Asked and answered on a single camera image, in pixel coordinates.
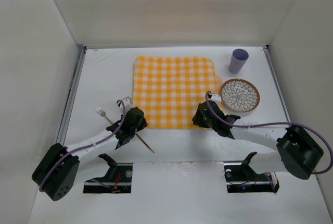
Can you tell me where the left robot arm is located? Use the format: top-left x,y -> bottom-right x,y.
32,107 -> 148,201

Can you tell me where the copper spoon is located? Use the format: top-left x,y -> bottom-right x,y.
135,133 -> 155,154

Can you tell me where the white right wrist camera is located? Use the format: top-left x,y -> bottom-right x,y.
210,93 -> 222,104

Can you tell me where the metal fork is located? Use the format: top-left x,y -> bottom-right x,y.
96,107 -> 113,125

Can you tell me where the aluminium table rail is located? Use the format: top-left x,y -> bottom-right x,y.
52,44 -> 86,144
263,45 -> 291,122

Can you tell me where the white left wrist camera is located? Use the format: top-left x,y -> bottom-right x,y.
117,96 -> 133,112

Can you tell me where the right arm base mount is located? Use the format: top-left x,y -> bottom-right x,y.
224,163 -> 280,193

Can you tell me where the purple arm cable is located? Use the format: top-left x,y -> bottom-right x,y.
205,91 -> 333,175
39,99 -> 128,192

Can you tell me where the right aluminium table rail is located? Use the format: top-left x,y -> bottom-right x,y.
263,45 -> 291,122

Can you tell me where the floral patterned ceramic plate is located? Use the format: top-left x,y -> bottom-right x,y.
220,79 -> 260,113

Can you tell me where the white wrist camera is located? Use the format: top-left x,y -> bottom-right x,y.
210,93 -> 222,104
117,96 -> 133,112

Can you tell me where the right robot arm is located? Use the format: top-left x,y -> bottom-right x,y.
192,100 -> 324,180

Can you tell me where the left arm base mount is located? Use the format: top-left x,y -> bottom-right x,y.
83,163 -> 133,194

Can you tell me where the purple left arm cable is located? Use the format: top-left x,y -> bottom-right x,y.
39,99 -> 128,192

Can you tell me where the lilac plastic cup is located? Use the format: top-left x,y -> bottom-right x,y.
228,48 -> 249,74

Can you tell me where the left aluminium table rail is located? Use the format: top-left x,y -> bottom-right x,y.
52,44 -> 86,144

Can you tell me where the yellow white checkered cloth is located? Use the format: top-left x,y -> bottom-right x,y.
132,56 -> 222,129

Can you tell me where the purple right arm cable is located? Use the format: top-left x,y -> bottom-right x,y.
205,91 -> 333,175

